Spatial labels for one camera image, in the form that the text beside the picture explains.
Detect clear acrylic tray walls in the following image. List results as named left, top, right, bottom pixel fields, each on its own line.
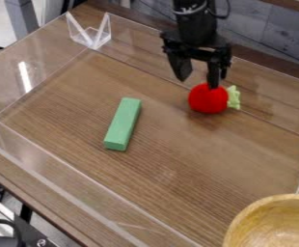
left=0, top=9, right=299, bottom=247

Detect wooden bowl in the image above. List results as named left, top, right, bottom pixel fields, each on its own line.
left=222, top=194, right=299, bottom=247

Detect black cable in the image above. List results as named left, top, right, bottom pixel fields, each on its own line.
left=0, top=218, right=28, bottom=247

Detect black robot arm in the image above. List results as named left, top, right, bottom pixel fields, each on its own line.
left=160, top=0, right=232, bottom=90

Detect grey table leg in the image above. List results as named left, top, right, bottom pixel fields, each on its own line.
left=4, top=0, right=39, bottom=40

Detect green rectangular block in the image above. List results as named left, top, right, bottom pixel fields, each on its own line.
left=103, top=97, right=142, bottom=151

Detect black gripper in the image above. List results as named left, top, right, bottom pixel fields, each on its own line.
left=160, top=30, right=232, bottom=89

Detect black metal bracket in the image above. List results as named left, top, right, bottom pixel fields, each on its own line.
left=15, top=215, right=59, bottom=247

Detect red plush strawberry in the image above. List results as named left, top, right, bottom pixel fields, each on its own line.
left=188, top=83, right=242, bottom=114

